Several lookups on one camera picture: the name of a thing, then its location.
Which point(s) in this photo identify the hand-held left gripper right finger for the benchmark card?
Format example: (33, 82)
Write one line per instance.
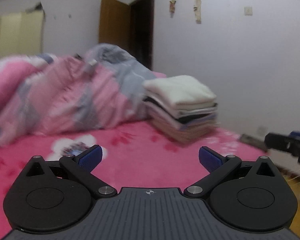
(210, 157)

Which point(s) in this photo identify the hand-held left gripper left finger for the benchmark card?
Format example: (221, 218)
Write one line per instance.
(91, 156)

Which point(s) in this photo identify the white knit sweater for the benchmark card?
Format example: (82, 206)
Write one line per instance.
(180, 90)

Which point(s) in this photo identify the stack of folded clothes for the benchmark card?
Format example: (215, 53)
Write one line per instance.
(187, 122)

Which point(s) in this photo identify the pink floral blanket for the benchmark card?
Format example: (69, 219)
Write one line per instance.
(140, 150)

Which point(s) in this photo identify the pink grey quilt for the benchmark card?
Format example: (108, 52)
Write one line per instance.
(65, 95)

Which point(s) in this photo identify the wooden door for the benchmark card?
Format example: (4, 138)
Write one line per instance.
(125, 30)

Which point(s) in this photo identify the white wall switch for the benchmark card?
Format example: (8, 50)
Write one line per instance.
(248, 10)

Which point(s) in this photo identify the hanging wall ornament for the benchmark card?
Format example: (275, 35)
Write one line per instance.
(197, 7)

